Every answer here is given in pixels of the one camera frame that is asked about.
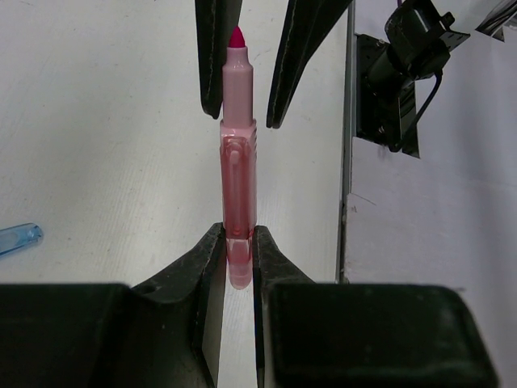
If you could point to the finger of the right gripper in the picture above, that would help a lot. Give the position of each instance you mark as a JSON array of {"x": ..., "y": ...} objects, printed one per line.
[
  {"x": 307, "y": 23},
  {"x": 215, "y": 21}
]

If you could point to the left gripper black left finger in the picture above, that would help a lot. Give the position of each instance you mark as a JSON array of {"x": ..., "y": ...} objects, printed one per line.
[{"x": 164, "y": 332}]

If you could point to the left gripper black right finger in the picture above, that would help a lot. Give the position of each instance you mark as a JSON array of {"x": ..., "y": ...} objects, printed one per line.
[{"x": 310, "y": 334}]

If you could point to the pink transparent highlighter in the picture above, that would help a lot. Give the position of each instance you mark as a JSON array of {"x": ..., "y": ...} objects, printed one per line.
[{"x": 238, "y": 156}]

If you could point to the blue transparent highlighter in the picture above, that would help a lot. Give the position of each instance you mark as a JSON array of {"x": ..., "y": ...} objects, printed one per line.
[{"x": 17, "y": 238}]

